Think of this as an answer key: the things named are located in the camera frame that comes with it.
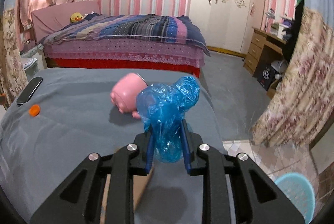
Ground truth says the blue plastic bag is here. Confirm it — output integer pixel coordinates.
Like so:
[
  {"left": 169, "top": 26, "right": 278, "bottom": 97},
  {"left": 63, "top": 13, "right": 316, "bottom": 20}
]
[{"left": 137, "top": 76, "right": 200, "bottom": 163}]

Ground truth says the brown phone case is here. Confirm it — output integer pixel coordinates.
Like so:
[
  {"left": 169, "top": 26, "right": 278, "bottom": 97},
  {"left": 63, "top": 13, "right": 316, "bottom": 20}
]
[{"left": 100, "top": 145, "right": 155, "bottom": 224}]

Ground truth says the pink pig mug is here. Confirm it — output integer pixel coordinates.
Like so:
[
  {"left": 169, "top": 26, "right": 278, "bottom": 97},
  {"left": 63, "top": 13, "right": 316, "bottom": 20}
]
[{"left": 110, "top": 72, "right": 148, "bottom": 119}]

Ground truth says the blue plastic basket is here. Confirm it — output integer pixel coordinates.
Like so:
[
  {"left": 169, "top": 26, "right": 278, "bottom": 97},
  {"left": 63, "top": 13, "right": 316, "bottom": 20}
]
[{"left": 275, "top": 173, "right": 315, "bottom": 223}]

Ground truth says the grey table cloth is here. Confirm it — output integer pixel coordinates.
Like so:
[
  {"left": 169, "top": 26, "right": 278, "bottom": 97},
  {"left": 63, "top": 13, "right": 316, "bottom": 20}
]
[{"left": 0, "top": 67, "right": 228, "bottom": 224}]

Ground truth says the black box under desk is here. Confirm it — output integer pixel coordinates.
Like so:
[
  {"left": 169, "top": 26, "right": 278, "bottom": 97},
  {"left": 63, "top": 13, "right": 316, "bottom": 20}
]
[{"left": 257, "top": 65, "right": 278, "bottom": 91}]

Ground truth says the right floral curtain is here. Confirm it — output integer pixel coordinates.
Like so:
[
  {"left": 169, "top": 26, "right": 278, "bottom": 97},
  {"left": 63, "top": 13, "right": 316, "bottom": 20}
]
[{"left": 251, "top": 8, "right": 333, "bottom": 147}]

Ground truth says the floral curtain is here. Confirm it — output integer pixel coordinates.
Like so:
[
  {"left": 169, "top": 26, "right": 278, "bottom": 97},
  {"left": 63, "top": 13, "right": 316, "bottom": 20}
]
[
  {"left": 251, "top": 8, "right": 333, "bottom": 147},
  {"left": 1, "top": 8, "right": 28, "bottom": 109}
]

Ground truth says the orange bottle cap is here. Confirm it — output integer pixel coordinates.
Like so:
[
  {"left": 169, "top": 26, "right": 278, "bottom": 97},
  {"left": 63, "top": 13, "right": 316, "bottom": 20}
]
[{"left": 28, "top": 104, "right": 41, "bottom": 117}]

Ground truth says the black smartphone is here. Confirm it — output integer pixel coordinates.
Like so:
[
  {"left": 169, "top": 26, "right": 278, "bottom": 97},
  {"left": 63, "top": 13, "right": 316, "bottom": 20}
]
[{"left": 16, "top": 76, "right": 43, "bottom": 106}]

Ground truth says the wooden desk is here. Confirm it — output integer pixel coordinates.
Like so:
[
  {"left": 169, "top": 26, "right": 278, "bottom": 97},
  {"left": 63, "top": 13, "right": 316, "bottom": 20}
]
[{"left": 243, "top": 27, "right": 286, "bottom": 77}]

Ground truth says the bed with purple bedding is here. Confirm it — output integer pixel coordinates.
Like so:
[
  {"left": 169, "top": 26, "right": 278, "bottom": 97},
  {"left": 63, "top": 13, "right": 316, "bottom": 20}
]
[{"left": 32, "top": 1, "right": 209, "bottom": 76}]

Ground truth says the left floral curtain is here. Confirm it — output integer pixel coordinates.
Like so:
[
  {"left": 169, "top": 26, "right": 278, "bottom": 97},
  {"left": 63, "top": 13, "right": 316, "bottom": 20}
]
[{"left": 1, "top": 8, "right": 28, "bottom": 109}]

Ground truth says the white bedside table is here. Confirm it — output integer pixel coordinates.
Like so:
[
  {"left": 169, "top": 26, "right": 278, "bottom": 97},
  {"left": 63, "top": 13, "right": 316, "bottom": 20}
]
[{"left": 21, "top": 44, "right": 48, "bottom": 81}]

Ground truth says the desk lamp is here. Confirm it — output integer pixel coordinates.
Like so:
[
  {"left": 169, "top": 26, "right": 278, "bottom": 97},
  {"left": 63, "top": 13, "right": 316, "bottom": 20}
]
[{"left": 264, "top": 9, "right": 275, "bottom": 31}]

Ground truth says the yellow duck plush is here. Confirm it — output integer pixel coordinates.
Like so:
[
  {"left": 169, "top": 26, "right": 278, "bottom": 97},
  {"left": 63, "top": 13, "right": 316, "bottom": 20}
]
[{"left": 70, "top": 12, "right": 84, "bottom": 23}]

